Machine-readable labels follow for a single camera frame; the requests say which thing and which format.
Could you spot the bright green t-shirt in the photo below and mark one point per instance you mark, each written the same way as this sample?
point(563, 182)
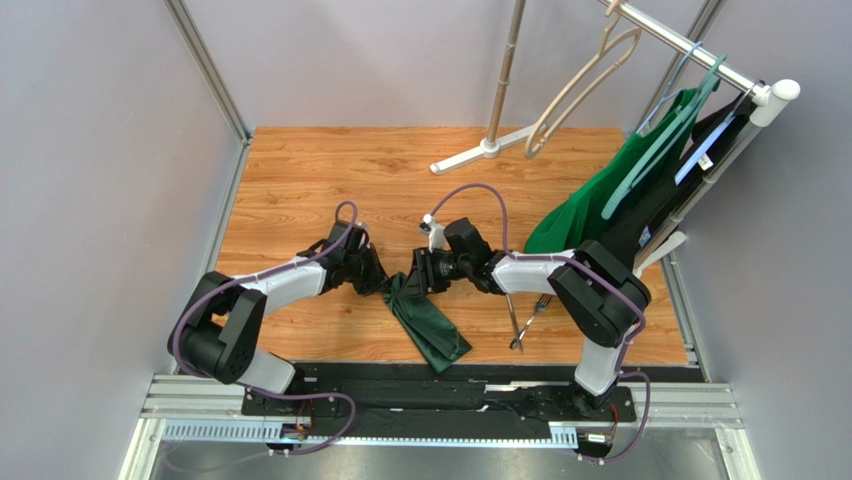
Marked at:
point(579, 217)

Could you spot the black garment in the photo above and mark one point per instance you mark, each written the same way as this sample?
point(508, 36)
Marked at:
point(711, 138)

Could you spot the metal rack upright pole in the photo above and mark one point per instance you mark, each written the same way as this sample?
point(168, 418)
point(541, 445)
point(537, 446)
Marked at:
point(505, 70)

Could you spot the silver fork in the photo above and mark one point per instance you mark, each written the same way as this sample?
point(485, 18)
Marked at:
point(540, 306)

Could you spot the dark green cloth napkin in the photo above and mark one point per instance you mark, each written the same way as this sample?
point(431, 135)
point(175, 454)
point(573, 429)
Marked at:
point(434, 335)

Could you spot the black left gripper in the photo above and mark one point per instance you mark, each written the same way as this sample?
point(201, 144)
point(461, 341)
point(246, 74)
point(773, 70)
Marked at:
point(379, 276)

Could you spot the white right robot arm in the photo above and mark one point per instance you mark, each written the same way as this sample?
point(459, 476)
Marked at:
point(601, 295)

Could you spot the blue clothes hanger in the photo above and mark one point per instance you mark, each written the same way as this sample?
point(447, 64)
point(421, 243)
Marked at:
point(667, 93)

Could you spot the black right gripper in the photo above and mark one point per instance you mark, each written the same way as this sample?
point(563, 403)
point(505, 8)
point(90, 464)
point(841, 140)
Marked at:
point(421, 274)

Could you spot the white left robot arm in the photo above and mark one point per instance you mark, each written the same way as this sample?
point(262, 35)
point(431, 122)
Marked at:
point(217, 334)

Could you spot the metal clothes rack rail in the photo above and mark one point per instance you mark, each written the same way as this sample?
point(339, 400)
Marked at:
point(770, 99)

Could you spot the beige clothes hanger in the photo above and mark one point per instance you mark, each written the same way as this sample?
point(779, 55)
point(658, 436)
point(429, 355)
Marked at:
point(613, 52)

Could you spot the teal clothes hanger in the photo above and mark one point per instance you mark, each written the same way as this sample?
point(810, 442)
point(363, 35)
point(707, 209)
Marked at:
point(664, 142)

